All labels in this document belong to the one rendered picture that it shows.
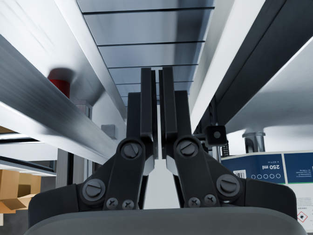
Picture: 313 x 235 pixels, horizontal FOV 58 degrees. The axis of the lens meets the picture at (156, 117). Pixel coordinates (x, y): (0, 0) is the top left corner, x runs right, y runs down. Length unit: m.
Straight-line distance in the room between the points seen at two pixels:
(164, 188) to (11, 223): 5.07
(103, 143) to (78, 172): 0.32
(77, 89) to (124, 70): 0.21
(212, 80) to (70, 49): 0.19
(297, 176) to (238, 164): 0.11
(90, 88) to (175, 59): 0.23
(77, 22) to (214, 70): 0.09
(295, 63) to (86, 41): 0.17
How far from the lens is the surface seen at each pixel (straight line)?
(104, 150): 0.16
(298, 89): 0.35
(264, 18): 0.30
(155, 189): 0.31
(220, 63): 0.16
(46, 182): 5.17
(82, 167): 0.47
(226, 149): 0.65
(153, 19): 0.18
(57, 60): 0.36
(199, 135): 0.44
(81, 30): 0.20
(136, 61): 0.23
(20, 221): 5.30
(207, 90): 0.20
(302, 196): 0.60
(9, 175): 2.84
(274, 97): 0.36
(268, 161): 0.59
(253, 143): 0.59
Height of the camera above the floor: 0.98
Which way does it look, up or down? 14 degrees down
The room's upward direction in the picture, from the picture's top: 178 degrees clockwise
